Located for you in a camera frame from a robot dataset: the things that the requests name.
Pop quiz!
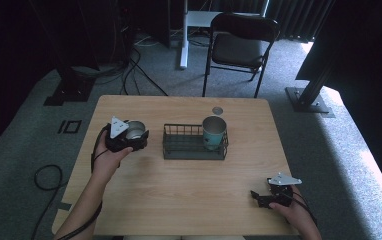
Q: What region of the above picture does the black stand with bolted base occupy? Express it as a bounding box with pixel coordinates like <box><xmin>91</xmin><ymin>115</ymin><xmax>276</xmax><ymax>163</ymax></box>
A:
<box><xmin>284</xmin><ymin>49</ymin><xmax>336</xmax><ymax>119</ymax></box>

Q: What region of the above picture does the black stand with square base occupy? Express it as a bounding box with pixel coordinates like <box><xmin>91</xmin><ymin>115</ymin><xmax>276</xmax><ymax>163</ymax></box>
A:
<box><xmin>28</xmin><ymin>0</ymin><xmax>97</xmax><ymax>107</ymax></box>

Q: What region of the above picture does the person's left hand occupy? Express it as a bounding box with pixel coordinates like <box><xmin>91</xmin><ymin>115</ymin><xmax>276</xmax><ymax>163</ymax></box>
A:
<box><xmin>92</xmin><ymin>132</ymin><xmax>134</xmax><ymax>183</ymax></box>

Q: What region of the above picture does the black wire basket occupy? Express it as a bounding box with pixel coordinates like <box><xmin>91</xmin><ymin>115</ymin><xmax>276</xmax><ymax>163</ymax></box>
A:
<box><xmin>161</xmin><ymin>123</ymin><xmax>230</xmax><ymax>162</ymax></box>

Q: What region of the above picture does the black cloth panel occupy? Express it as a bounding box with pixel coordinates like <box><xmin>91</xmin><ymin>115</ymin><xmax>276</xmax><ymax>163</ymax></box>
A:
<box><xmin>294</xmin><ymin>0</ymin><xmax>382</xmax><ymax>198</ymax></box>

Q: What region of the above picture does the black floor cable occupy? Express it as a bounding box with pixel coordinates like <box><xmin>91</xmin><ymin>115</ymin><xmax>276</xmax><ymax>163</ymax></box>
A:
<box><xmin>129</xmin><ymin>48</ymin><xmax>169</xmax><ymax>97</ymax></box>

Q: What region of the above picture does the brown metal cup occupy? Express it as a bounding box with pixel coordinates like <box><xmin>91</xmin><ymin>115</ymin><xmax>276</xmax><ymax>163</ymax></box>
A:
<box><xmin>124</xmin><ymin>120</ymin><xmax>147</xmax><ymax>141</ymax></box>

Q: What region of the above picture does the person's right hand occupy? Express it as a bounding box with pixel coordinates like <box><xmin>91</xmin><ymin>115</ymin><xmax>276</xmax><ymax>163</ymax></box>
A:
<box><xmin>268</xmin><ymin>185</ymin><xmax>314</xmax><ymax>228</ymax></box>

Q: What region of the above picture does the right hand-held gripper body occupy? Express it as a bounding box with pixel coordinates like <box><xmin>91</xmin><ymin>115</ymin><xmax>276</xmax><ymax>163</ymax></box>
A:
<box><xmin>267</xmin><ymin>172</ymin><xmax>303</xmax><ymax>206</ymax></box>

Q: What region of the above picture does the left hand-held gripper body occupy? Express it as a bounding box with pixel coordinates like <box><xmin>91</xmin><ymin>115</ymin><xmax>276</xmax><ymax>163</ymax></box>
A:
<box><xmin>104</xmin><ymin>115</ymin><xmax>137</xmax><ymax>153</ymax></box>

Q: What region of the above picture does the black folding chair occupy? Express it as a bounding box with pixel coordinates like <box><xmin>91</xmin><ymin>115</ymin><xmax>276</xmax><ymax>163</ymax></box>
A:
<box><xmin>202</xmin><ymin>12</ymin><xmax>281</xmax><ymax>99</ymax></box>

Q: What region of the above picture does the teal metal cup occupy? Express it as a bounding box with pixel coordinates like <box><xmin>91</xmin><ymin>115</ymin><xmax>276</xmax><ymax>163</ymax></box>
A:
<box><xmin>201</xmin><ymin>115</ymin><xmax>228</xmax><ymax>151</ymax></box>

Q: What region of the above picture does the bundle of floor cables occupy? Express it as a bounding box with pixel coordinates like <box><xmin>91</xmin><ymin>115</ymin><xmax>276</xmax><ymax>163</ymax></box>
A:
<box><xmin>72</xmin><ymin>46</ymin><xmax>142</xmax><ymax>96</ymax></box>

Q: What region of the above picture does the hand-held gripper cable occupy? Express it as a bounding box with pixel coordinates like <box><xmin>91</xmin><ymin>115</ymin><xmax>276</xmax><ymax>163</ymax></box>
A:
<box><xmin>30</xmin><ymin>125</ymin><xmax>112</xmax><ymax>240</ymax></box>
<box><xmin>278</xmin><ymin>189</ymin><xmax>317</xmax><ymax>226</ymax></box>

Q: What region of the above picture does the grey floor tape patch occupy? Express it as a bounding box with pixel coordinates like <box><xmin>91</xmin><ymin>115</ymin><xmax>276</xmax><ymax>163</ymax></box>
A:
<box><xmin>56</xmin><ymin>201</ymin><xmax>73</xmax><ymax>212</ymax></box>

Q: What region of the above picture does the right hand-held gripper cable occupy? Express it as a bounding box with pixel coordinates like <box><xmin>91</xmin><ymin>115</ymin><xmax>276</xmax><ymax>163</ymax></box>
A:
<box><xmin>278</xmin><ymin>189</ymin><xmax>317</xmax><ymax>226</ymax></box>

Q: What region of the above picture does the left hand-held gripper cable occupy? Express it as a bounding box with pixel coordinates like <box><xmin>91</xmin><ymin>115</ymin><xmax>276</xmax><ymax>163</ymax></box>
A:
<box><xmin>30</xmin><ymin>125</ymin><xmax>112</xmax><ymax>240</ymax></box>

